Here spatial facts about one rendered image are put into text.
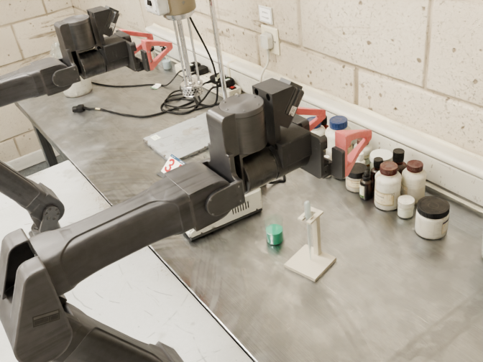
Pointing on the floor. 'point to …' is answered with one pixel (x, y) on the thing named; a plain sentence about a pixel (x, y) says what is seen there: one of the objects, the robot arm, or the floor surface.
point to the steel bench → (204, 270)
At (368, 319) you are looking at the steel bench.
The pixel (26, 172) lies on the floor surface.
